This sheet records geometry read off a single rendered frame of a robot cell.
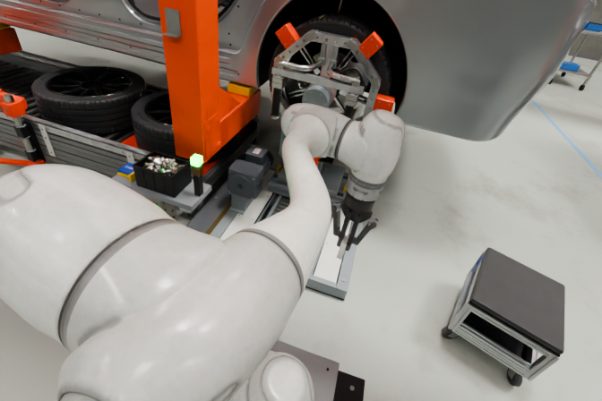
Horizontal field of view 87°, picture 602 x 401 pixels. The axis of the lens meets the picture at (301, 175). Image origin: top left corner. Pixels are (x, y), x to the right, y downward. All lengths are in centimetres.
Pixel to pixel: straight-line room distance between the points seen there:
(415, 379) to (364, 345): 24
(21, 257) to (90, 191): 7
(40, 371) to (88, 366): 147
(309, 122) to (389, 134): 17
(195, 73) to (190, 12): 22
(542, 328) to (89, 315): 160
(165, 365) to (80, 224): 14
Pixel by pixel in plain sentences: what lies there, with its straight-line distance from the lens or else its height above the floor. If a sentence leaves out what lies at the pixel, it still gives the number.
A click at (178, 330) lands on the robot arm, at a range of 25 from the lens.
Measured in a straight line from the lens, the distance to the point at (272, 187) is 209.
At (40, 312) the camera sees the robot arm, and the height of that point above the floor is 118.
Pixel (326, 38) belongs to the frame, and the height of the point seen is 111.
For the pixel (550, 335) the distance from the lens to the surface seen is 170.
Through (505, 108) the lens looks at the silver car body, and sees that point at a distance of 182.
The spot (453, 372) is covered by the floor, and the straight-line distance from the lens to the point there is 179.
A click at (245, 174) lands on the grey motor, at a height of 39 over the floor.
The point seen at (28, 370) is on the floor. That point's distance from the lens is 175.
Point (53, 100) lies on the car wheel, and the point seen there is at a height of 49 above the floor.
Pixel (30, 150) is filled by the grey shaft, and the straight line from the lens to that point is 257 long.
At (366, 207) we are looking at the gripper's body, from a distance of 80.
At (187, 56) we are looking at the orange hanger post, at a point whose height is 102.
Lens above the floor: 143
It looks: 36 degrees down
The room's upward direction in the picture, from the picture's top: 9 degrees clockwise
